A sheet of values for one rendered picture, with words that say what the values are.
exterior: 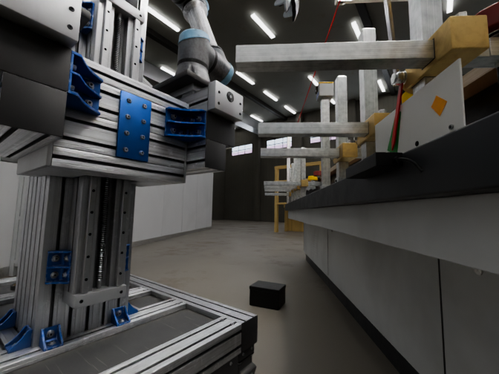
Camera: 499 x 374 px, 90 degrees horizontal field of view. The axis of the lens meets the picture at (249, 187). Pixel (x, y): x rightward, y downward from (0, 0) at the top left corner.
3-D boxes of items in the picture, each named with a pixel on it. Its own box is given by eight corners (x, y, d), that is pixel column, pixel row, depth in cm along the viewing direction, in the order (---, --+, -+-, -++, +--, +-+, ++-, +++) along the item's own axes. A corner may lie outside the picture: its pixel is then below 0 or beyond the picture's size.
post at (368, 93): (367, 197, 64) (362, 25, 69) (361, 198, 68) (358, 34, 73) (381, 197, 64) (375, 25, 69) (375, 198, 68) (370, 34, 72)
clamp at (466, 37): (451, 49, 34) (449, 15, 35) (399, 94, 48) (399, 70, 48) (495, 47, 34) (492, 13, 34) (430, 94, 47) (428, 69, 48)
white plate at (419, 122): (461, 130, 32) (457, 58, 33) (374, 167, 58) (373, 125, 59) (466, 130, 32) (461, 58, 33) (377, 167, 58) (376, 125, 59)
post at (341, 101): (339, 200, 89) (337, 74, 94) (336, 201, 93) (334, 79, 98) (349, 201, 89) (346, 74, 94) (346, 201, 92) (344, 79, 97)
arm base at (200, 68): (162, 89, 92) (163, 64, 93) (194, 104, 104) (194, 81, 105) (188, 76, 83) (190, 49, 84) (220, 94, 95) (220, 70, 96)
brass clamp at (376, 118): (372, 133, 59) (371, 112, 59) (352, 148, 72) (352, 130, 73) (399, 133, 58) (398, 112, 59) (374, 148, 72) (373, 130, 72)
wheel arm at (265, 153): (260, 158, 89) (260, 146, 89) (260, 160, 92) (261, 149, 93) (386, 159, 86) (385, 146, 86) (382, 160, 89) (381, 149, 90)
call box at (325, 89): (318, 96, 119) (318, 81, 119) (315, 103, 125) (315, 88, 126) (333, 96, 118) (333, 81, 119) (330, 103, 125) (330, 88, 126)
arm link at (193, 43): (169, 63, 93) (171, 30, 94) (194, 80, 104) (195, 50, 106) (194, 53, 87) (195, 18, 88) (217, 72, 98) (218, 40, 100)
